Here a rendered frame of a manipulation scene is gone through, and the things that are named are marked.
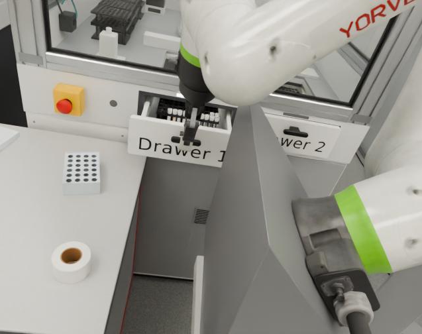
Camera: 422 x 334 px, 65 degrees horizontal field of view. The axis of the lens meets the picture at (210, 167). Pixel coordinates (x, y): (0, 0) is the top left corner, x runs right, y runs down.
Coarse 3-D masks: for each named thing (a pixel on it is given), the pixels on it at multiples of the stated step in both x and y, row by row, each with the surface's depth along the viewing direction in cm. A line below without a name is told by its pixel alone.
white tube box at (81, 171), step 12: (72, 156) 87; (84, 156) 88; (96, 156) 88; (72, 168) 83; (84, 168) 84; (96, 168) 85; (72, 180) 80; (84, 180) 81; (96, 180) 82; (72, 192) 80; (84, 192) 81; (96, 192) 82
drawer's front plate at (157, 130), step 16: (144, 128) 84; (160, 128) 84; (176, 128) 84; (208, 128) 85; (128, 144) 87; (144, 144) 86; (176, 144) 87; (208, 144) 87; (224, 144) 87; (176, 160) 90; (192, 160) 90; (208, 160) 90
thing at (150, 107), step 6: (150, 96) 100; (150, 102) 100; (156, 102) 110; (144, 108) 93; (150, 108) 104; (156, 108) 106; (144, 114) 91; (150, 114) 103; (156, 114) 104; (222, 114) 109; (228, 114) 100; (222, 120) 107; (228, 120) 97; (222, 126) 105; (228, 126) 95
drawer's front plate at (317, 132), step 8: (272, 120) 98; (280, 120) 98; (288, 120) 98; (296, 120) 99; (304, 120) 100; (272, 128) 99; (280, 128) 99; (288, 128) 99; (304, 128) 99; (312, 128) 99; (320, 128) 99; (328, 128) 99; (336, 128) 100; (280, 136) 101; (288, 136) 101; (312, 136) 101; (320, 136) 101; (328, 136) 101; (336, 136) 101; (296, 144) 103; (304, 144) 103; (312, 144) 103; (320, 144) 103; (328, 144) 103; (296, 152) 105; (304, 152) 105; (312, 152) 105; (320, 152) 105; (328, 152) 105
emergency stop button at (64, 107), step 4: (60, 100) 88; (64, 100) 88; (56, 104) 88; (60, 104) 88; (64, 104) 88; (68, 104) 88; (60, 108) 89; (64, 108) 89; (68, 108) 89; (60, 112) 90; (64, 112) 89; (68, 112) 89
